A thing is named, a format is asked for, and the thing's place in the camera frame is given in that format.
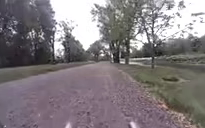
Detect grass verge with slender tree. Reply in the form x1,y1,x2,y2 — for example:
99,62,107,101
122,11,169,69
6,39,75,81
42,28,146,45
114,53,205,128

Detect distant trees at path end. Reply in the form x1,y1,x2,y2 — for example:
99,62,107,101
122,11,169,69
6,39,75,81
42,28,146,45
86,39,108,63

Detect robot's own part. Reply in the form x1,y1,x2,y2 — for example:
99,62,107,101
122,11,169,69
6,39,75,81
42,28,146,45
65,121,73,128
129,121,138,128

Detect grass verge with dark trees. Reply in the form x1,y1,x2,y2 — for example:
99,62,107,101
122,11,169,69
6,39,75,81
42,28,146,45
0,60,96,87

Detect clump of dark trees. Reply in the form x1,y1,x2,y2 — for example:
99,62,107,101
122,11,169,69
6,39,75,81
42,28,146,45
58,19,91,64

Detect pale strip of road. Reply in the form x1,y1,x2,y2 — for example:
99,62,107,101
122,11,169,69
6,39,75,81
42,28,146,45
119,57,153,66

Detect distant row of trees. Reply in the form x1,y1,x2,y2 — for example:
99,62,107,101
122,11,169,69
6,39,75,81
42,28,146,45
129,31,205,59

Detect grey-purple gravel path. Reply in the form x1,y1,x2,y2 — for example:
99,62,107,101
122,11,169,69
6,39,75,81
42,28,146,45
0,60,199,128

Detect wood of dark trees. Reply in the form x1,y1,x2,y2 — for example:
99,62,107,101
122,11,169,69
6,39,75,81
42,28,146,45
0,0,58,70

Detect group of large leafy trees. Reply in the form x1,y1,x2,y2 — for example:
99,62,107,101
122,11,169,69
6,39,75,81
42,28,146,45
91,0,148,65

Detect slender bare-branched tree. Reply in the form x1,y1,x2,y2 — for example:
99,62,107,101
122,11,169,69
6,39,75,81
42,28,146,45
136,0,198,70

